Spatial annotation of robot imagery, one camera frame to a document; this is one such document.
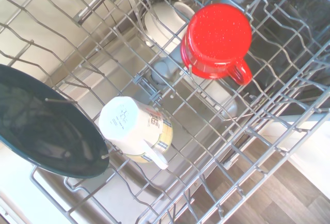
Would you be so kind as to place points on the red enamel speckled mug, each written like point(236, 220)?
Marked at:
point(219, 33)

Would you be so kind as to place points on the white printed mug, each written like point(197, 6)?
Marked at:
point(123, 123)

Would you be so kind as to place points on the white bowl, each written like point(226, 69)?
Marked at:
point(159, 22)

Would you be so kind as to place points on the dark round plate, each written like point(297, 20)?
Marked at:
point(38, 131)

